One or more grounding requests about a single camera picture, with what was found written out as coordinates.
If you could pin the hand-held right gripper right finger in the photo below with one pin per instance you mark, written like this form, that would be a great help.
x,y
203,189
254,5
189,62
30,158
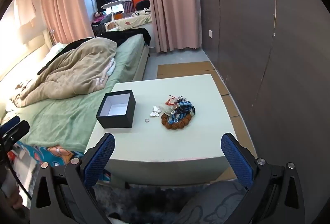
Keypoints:
x,y
237,162

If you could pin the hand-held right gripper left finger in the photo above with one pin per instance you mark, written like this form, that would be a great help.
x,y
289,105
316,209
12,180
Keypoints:
x,y
99,159

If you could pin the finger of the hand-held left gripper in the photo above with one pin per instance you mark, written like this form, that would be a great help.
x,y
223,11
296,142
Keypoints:
x,y
13,121
18,130

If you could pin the black gift box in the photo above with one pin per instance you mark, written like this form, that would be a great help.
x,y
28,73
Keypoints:
x,y
116,121

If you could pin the silver butterfly pendant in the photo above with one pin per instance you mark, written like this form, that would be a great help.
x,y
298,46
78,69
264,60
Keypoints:
x,y
155,112

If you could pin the person's left hand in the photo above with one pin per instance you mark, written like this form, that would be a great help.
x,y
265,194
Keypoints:
x,y
16,198

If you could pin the colourful printed blanket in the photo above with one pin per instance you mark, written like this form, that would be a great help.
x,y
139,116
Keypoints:
x,y
59,151

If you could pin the bed with green sheet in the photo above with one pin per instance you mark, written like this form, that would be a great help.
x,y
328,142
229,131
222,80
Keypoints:
x,y
77,110

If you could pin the grey fluffy rug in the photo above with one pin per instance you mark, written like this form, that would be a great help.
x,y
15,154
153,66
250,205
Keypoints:
x,y
144,200

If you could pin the white square table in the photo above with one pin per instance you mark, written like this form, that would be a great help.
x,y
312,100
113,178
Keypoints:
x,y
201,95

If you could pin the beige blanket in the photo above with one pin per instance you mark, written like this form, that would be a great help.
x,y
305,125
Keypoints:
x,y
72,72

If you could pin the flat cardboard sheet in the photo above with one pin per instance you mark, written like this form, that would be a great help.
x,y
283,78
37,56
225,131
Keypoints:
x,y
221,86
185,69

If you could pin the white pillow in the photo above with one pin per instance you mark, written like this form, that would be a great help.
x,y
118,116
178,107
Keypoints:
x,y
55,50

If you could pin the clear plastic pouch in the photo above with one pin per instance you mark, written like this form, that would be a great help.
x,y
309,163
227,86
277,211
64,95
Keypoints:
x,y
165,109

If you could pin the pink white fleece blanket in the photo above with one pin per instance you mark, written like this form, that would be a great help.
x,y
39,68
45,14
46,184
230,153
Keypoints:
x,y
108,69

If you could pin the black clothing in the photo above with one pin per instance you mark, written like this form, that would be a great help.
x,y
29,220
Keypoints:
x,y
129,34

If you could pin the pink curtain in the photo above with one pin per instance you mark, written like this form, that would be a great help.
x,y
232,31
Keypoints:
x,y
64,0
172,2

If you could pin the pink plush toy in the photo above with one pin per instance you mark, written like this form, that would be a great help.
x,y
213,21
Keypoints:
x,y
97,14

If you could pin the floral quilt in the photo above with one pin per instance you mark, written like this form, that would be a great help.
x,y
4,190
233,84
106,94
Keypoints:
x,y
134,20

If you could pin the white drying rack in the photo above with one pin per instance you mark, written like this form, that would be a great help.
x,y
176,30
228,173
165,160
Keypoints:
x,y
113,5

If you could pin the white cloth on wall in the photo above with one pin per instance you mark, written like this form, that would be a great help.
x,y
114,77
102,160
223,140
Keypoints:
x,y
25,12

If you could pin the white wall switch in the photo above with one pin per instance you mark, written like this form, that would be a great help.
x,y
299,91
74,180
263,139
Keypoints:
x,y
211,34

